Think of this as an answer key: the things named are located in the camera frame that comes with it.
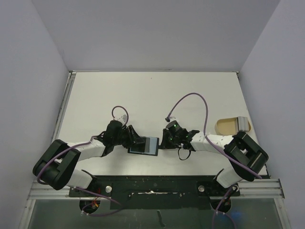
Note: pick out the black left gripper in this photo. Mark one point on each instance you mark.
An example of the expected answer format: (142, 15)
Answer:
(132, 136)

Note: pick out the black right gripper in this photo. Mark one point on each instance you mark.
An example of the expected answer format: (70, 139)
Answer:
(165, 139)

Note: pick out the black leather card holder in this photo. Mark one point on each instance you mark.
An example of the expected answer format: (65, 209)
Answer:
(144, 152)

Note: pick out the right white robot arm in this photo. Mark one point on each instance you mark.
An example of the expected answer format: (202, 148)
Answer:
(246, 157)

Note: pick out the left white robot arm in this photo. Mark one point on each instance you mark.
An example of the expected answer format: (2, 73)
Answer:
(93, 148)

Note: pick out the beige card tray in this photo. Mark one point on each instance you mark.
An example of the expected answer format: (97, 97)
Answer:
(227, 126)

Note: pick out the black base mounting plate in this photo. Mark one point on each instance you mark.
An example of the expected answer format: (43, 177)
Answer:
(155, 192)

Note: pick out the left aluminium rail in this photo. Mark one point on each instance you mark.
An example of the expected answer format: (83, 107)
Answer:
(64, 107)

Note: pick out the aluminium rail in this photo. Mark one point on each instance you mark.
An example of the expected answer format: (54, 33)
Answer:
(261, 188)
(64, 107)

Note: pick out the right aluminium rail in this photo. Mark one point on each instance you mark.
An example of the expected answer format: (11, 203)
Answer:
(261, 188)

